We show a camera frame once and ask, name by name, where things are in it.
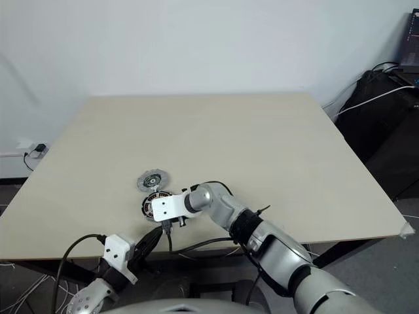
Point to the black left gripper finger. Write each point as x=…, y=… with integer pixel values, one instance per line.
x=149, y=238
x=151, y=249

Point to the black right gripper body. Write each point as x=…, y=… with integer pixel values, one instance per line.
x=182, y=221

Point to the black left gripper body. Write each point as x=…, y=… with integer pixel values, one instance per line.
x=138, y=255

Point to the round motor housing with stator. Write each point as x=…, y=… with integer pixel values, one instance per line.
x=146, y=206

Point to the grey round motor lid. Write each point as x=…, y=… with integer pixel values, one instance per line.
x=151, y=180

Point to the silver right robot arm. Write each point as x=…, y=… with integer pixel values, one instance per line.
x=278, y=248

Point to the black power adapter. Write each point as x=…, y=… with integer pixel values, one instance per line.
x=40, y=148

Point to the white power strip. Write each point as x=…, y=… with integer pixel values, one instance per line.
x=23, y=144

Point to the black bag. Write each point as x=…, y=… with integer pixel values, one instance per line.
x=376, y=131

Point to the dark monitor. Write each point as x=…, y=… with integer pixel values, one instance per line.
x=412, y=42

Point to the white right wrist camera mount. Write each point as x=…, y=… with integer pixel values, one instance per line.
x=167, y=206

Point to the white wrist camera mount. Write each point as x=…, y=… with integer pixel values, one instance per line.
x=116, y=248
x=167, y=206

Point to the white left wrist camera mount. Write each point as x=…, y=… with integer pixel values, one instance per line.
x=116, y=248

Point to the black table frame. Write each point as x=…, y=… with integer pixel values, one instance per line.
x=340, y=252

